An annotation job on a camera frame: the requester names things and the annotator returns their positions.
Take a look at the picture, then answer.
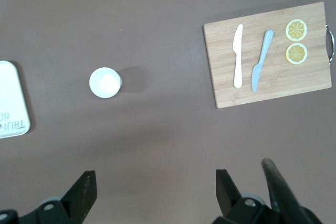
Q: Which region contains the grey plastic knife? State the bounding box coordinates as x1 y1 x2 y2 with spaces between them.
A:
251 29 274 93

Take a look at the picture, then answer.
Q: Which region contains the beige bear print tray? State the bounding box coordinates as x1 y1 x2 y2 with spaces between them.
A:
0 60 32 140

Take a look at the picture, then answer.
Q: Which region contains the white plastic knife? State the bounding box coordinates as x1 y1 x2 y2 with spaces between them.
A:
233 24 244 89

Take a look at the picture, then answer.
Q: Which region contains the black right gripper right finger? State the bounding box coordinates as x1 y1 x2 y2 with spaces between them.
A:
212 169 280 224

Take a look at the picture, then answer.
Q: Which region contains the bamboo cutting board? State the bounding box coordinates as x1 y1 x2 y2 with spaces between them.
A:
203 1 336 109

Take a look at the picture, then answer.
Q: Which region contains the yellow lemon slice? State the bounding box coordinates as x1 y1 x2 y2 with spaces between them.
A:
285 19 308 42
285 42 308 65

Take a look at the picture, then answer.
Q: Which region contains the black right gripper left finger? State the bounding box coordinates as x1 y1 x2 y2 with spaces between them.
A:
0 170 98 224

